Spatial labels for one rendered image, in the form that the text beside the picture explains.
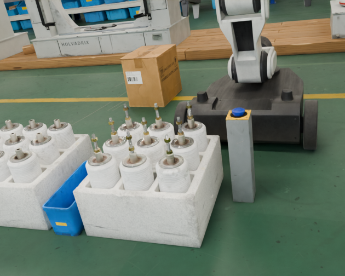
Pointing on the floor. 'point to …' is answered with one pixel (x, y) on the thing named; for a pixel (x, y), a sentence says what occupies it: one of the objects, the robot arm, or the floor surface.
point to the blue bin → (66, 206)
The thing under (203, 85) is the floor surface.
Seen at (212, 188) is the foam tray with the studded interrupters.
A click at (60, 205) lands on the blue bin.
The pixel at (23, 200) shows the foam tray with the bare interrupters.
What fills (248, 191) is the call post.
